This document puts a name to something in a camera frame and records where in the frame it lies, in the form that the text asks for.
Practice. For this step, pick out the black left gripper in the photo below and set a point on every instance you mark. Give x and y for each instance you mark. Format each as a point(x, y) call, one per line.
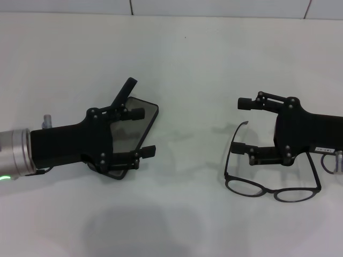
point(67, 144)

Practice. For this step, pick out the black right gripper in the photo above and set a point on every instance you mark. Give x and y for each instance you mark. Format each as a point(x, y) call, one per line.
point(308, 134)

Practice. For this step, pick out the black glasses case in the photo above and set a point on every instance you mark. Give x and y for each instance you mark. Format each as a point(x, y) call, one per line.
point(131, 134)

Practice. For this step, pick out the black glasses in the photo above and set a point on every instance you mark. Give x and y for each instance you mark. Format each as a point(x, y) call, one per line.
point(268, 190)

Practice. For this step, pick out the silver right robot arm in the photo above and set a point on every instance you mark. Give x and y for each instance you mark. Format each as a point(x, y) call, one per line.
point(340, 162)

